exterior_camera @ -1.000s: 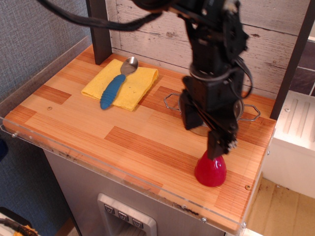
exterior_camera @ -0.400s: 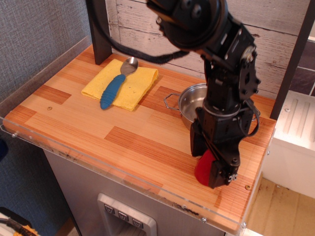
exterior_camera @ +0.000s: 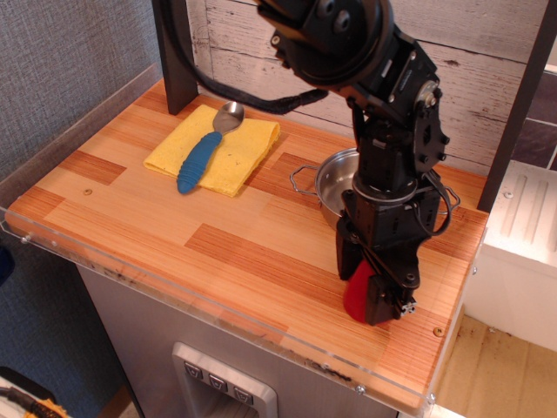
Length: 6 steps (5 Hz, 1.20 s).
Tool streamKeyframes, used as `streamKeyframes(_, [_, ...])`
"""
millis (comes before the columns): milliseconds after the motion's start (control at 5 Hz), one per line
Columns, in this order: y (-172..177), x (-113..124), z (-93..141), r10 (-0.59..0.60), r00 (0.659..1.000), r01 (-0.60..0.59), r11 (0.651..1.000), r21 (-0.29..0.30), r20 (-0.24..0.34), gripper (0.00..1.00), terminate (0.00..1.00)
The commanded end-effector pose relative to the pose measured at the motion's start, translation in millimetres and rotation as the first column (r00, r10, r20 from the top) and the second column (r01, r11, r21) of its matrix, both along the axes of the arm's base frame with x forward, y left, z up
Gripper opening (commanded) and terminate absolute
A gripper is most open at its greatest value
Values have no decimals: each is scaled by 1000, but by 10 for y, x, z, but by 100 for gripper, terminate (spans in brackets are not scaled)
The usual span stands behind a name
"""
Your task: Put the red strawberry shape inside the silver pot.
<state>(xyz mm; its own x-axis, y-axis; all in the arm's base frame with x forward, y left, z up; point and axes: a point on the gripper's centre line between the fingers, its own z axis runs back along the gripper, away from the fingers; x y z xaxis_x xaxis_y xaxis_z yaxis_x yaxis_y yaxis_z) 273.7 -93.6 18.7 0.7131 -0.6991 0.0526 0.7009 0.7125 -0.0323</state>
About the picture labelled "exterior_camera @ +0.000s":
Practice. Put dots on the white toy sink unit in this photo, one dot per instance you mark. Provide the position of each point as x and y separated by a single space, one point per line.
513 284

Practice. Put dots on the dark shelf post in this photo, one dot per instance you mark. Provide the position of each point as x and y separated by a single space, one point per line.
174 42
529 83

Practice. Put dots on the yellow folded cloth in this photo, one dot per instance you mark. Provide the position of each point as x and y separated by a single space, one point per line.
234 160

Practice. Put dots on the yellow object bottom left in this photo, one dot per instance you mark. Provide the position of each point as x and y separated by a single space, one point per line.
45 409

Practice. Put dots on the stainless steel pot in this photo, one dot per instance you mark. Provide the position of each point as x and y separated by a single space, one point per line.
335 176

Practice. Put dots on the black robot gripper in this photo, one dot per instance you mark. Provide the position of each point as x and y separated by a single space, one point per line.
389 238

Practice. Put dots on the silver dispenser panel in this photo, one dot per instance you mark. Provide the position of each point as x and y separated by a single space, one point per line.
212 388

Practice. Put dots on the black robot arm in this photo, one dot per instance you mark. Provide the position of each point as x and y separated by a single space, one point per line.
355 49

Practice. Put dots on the dark right shelf post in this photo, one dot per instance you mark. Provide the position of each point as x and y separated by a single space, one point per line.
529 83

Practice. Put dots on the clear acrylic edge guard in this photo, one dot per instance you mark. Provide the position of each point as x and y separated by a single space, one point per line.
271 285

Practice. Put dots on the dark left shelf post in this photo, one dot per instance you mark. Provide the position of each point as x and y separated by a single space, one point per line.
174 42

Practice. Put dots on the silver toy fridge cabinet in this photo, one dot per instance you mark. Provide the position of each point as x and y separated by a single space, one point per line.
144 330

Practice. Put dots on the blue handled metal spoon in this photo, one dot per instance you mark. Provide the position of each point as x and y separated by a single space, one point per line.
229 118

